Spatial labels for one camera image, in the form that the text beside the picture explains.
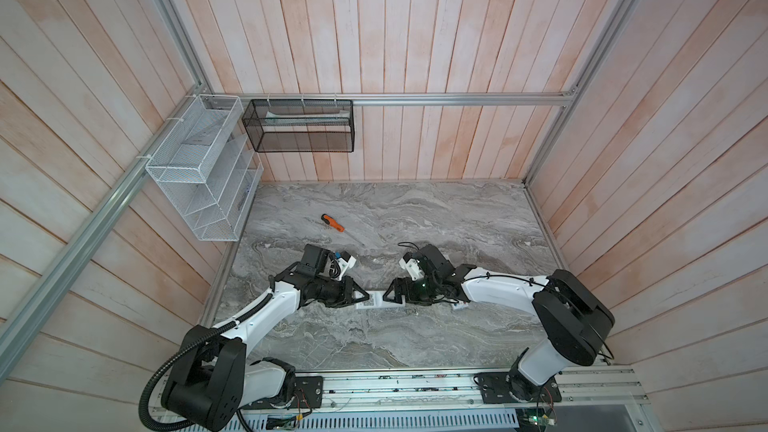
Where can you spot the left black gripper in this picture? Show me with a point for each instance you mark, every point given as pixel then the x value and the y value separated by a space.
pixel 348 286

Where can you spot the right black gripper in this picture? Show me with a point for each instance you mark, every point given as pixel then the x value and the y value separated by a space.
pixel 396 282

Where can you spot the orange handled screwdriver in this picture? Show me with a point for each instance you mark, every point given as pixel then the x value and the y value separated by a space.
pixel 330 221

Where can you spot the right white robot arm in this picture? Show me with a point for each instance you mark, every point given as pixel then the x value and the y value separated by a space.
pixel 575 321

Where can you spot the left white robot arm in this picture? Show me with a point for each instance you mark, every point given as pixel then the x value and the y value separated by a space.
pixel 208 380

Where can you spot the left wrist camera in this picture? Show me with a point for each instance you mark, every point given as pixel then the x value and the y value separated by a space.
pixel 339 264

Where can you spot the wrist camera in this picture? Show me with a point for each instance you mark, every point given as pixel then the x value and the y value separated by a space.
pixel 339 264
pixel 412 267

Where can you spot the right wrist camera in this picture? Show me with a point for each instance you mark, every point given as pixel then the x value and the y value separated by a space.
pixel 412 267

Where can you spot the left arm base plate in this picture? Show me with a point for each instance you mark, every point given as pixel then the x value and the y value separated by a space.
pixel 303 393

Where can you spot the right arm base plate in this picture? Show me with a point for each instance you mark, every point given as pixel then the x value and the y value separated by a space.
pixel 506 388

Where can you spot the black wire mesh basket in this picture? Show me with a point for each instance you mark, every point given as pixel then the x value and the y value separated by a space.
pixel 300 125

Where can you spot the white wire mesh shelf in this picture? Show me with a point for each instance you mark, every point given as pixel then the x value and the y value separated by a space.
pixel 205 168

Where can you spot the aluminium mounting rail front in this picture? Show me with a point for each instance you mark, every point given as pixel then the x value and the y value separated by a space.
pixel 453 389

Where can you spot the aluminium frame bar back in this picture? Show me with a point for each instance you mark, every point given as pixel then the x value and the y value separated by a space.
pixel 558 99

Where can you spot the aluminium frame bar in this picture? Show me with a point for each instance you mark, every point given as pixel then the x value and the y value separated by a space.
pixel 38 305
pixel 558 99

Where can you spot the aluminium frame bar left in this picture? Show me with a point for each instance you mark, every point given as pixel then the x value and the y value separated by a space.
pixel 38 305

